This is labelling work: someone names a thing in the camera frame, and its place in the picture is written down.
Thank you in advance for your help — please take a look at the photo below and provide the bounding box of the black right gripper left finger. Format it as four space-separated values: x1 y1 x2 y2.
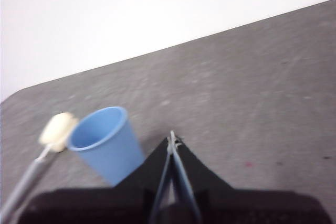
18 132 174 224

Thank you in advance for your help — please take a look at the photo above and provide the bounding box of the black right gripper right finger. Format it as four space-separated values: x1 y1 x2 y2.
172 135 333 224

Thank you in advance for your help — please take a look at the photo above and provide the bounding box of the blue ribbed plastic cup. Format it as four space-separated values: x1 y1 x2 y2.
67 106 146 186

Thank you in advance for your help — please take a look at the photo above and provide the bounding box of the grey-handled sponge cup brush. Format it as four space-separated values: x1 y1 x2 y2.
0 112 79 222

